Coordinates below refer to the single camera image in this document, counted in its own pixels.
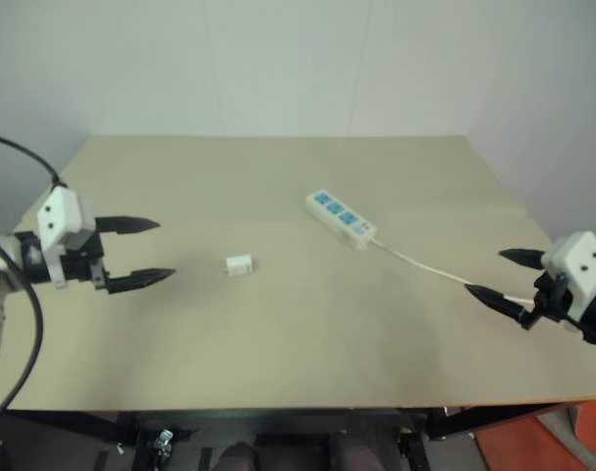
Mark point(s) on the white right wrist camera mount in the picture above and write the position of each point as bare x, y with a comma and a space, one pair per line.
579, 272

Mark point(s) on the white plug adapter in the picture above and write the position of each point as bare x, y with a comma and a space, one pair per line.
238, 265

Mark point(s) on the silver metal clamp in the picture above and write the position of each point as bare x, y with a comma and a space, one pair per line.
162, 438

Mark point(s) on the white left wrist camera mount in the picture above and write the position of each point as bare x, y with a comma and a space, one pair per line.
57, 216

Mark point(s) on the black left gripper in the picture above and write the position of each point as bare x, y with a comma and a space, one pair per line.
84, 260

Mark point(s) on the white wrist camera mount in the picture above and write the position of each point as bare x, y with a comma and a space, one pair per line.
579, 272
57, 216

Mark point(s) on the black metal table frame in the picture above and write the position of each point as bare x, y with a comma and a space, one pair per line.
278, 427

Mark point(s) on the orange floor object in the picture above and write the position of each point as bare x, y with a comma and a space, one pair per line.
553, 434

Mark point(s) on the white power strip blue sockets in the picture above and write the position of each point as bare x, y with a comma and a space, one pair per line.
341, 217

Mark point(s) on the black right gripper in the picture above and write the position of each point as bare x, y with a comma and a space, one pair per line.
550, 299

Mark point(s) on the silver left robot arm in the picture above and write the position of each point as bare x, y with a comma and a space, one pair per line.
8, 255

